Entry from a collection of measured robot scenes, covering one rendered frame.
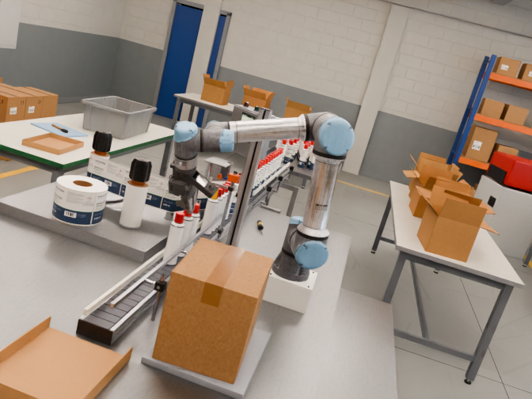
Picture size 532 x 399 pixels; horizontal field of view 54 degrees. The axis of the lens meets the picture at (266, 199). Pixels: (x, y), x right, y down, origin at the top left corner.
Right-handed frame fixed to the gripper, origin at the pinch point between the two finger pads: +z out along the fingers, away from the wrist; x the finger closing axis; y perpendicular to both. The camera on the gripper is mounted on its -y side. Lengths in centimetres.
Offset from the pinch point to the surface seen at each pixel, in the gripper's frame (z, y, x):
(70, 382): -3, -3, 75
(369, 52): 239, 30, -757
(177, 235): 9.9, 3.8, 4.0
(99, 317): 2, 4, 52
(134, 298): 8.9, 2.4, 36.5
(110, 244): 23.2, 31.8, 6.9
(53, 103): 183, 312, -290
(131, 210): 20.9, 33.4, -11.4
